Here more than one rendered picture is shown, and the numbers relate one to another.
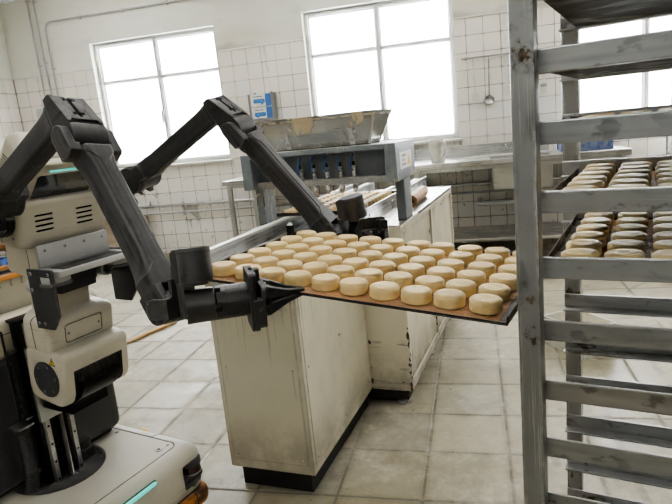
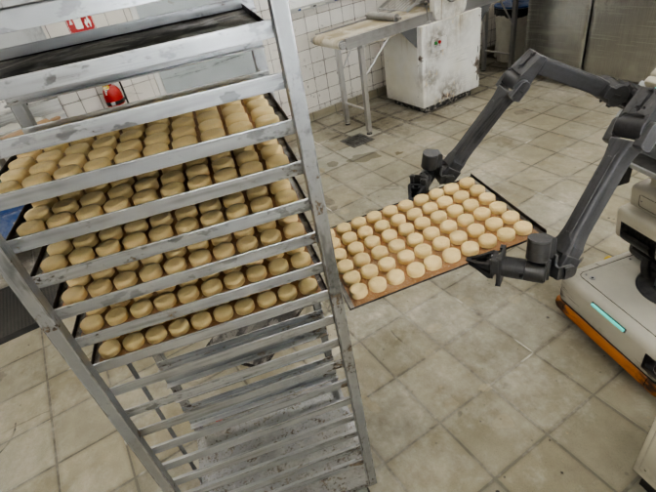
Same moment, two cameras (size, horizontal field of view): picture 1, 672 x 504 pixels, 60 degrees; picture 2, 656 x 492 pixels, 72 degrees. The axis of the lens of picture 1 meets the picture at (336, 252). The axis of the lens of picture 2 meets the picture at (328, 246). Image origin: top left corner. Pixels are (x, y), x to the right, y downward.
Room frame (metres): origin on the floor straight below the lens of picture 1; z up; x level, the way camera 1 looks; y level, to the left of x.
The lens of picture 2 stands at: (1.82, -1.03, 1.82)
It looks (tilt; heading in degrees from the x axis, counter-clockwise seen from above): 35 degrees down; 140
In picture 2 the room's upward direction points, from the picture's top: 11 degrees counter-clockwise
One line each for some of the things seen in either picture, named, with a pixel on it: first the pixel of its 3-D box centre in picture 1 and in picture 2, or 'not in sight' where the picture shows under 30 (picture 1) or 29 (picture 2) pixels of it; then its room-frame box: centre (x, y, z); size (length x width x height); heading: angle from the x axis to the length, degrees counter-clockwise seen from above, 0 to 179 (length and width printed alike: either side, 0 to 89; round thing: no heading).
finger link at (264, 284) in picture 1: (278, 299); (415, 196); (0.98, 0.11, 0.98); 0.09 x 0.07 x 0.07; 105
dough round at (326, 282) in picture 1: (325, 282); (405, 205); (1.00, 0.02, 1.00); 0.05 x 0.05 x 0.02
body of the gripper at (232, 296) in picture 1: (236, 300); (422, 184); (0.96, 0.18, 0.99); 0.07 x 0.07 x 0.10; 15
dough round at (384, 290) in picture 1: (384, 290); (374, 217); (0.94, -0.07, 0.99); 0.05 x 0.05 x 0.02
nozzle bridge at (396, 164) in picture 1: (330, 184); not in sight; (2.68, -0.01, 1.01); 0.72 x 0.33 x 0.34; 69
